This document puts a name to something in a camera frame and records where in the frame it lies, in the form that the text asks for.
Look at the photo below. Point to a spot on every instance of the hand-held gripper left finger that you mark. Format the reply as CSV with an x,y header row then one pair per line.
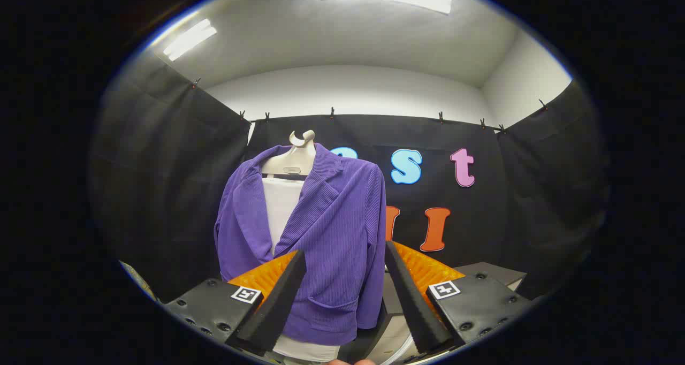
x,y
278,301

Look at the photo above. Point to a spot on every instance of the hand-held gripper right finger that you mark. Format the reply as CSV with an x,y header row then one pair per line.
x,y
412,301

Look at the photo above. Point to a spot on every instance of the grey-topped drawer cabinet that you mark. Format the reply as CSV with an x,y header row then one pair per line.
x,y
497,274

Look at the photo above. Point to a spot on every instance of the white fabric panel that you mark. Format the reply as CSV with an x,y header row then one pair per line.
x,y
281,210

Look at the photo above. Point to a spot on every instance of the black backdrop cloth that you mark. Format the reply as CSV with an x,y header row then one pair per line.
x,y
508,220

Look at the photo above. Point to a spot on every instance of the plaid cloth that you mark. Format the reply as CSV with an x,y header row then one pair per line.
x,y
140,283

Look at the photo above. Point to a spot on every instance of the beige plastic hanger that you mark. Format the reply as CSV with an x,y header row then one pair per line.
x,y
291,159

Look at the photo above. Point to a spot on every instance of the row of black clips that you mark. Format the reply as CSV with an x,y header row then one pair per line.
x,y
332,112

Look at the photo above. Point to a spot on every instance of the narrow ceiling light panel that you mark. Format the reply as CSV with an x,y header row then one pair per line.
x,y
190,38

